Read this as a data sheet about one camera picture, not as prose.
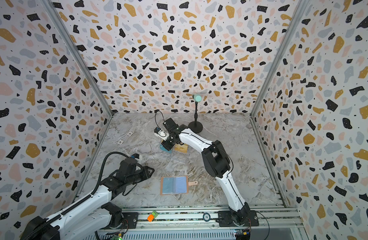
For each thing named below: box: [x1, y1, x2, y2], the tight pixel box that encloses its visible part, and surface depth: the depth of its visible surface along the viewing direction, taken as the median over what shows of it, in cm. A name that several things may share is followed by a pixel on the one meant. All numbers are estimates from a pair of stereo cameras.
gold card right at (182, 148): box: [175, 143, 188, 154], surface depth 96 cm
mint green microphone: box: [194, 94, 202, 102], surface depth 85 cm
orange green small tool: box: [147, 210, 159, 222], surface depth 75 cm
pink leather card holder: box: [160, 175, 199, 196], surface depth 87 cm
